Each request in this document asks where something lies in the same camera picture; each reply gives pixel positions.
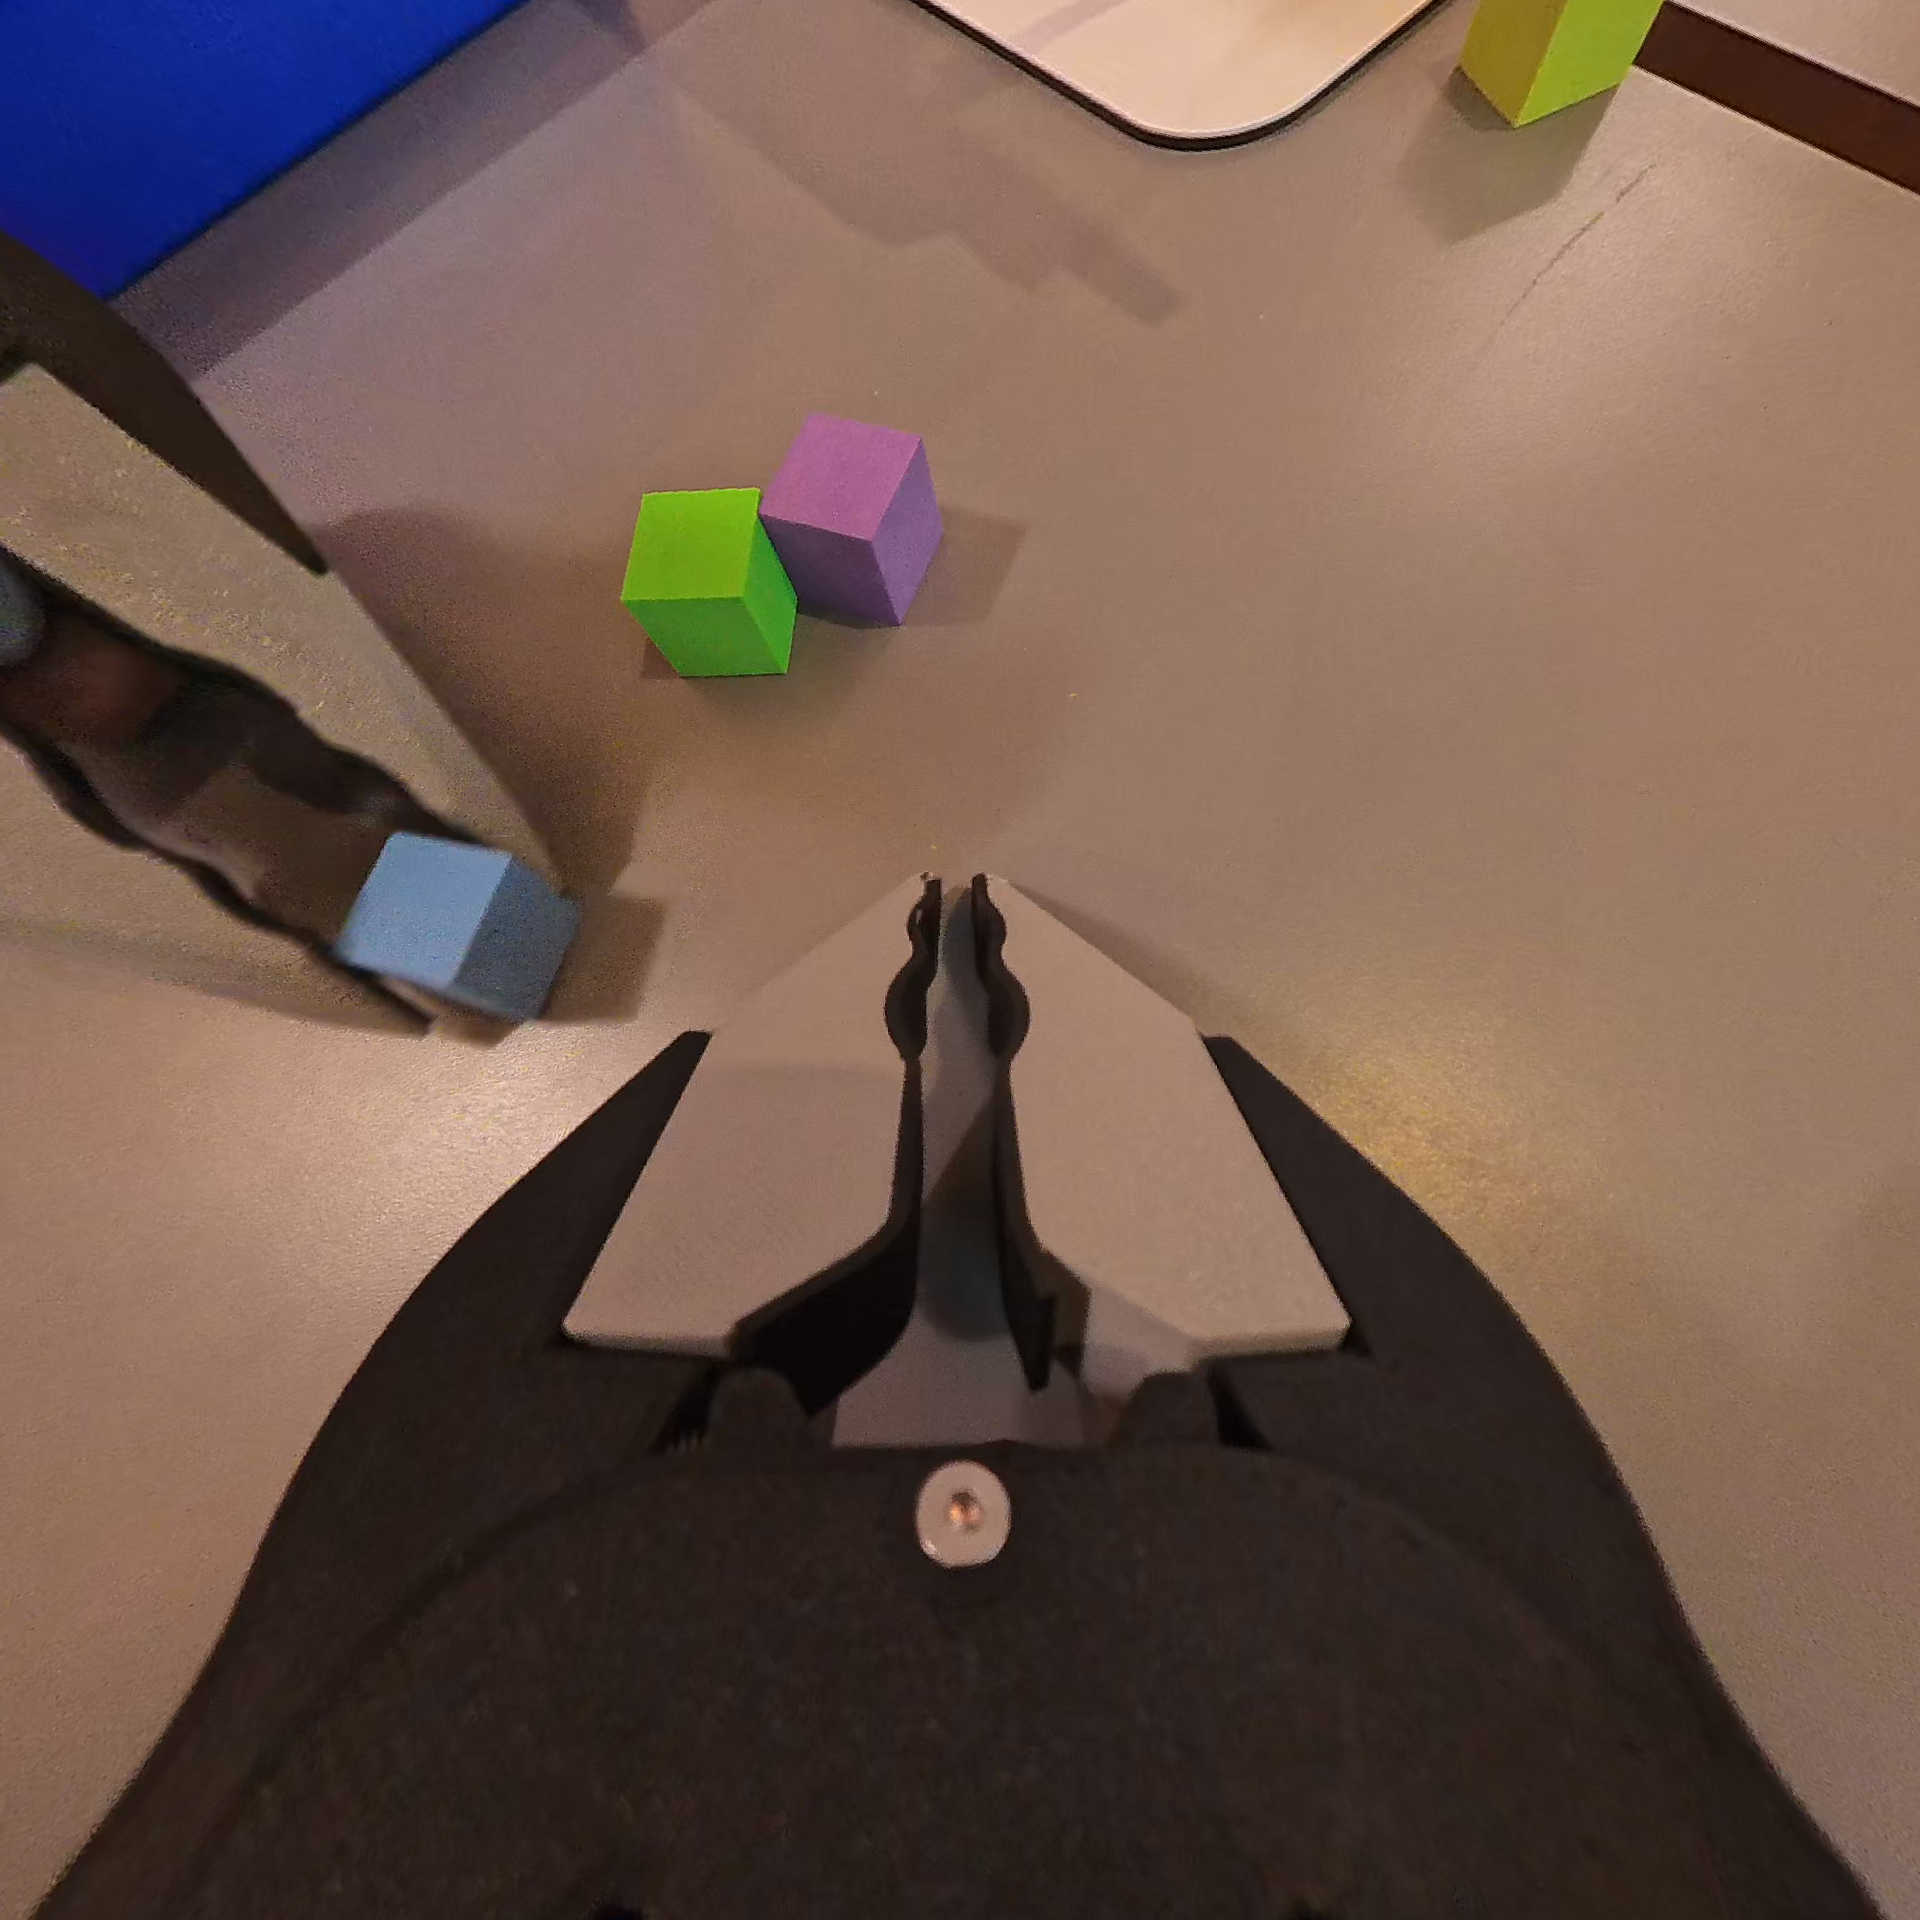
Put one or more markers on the yellow foam cube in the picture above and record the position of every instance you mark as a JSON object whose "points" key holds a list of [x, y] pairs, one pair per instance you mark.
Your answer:
{"points": [[1560, 53]]}

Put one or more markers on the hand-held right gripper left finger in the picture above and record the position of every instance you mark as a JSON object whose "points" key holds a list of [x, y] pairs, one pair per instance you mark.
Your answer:
{"points": [[762, 1187]]}

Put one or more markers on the blue plastic bin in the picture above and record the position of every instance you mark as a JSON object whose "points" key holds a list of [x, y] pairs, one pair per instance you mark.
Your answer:
{"points": [[196, 102]]}

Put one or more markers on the green foam cube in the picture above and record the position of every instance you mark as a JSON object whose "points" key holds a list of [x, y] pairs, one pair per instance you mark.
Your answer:
{"points": [[701, 588]]}

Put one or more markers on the blue foam cube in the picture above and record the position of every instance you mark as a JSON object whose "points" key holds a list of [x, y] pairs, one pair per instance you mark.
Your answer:
{"points": [[450, 919]]}

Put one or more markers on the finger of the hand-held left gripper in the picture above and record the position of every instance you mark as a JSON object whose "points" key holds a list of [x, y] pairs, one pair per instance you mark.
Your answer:
{"points": [[196, 885], [227, 588]]}

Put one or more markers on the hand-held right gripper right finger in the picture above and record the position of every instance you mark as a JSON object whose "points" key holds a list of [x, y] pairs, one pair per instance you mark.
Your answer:
{"points": [[1169, 1187]]}

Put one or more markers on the purple foam cube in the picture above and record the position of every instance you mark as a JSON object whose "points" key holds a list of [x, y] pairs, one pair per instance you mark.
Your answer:
{"points": [[853, 512]]}

